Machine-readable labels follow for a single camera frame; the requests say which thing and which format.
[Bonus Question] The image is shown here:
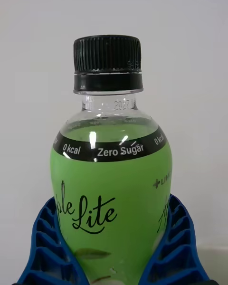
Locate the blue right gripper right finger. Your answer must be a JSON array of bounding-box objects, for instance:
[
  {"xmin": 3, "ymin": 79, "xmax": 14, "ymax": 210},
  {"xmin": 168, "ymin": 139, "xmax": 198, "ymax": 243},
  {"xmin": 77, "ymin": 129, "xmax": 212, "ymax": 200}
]
[{"xmin": 137, "ymin": 193, "xmax": 210, "ymax": 285}]

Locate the green label plastic bottle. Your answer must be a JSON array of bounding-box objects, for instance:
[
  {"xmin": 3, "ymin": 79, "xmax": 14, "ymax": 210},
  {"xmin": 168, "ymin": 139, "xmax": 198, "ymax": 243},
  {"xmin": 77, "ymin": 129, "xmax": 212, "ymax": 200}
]
[{"xmin": 49, "ymin": 34, "xmax": 173, "ymax": 285}]

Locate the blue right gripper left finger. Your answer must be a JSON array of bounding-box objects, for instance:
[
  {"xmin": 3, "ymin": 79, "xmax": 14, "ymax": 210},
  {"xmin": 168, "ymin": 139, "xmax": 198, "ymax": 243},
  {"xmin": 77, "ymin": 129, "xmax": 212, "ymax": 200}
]
[{"xmin": 17, "ymin": 196, "xmax": 90, "ymax": 285}]

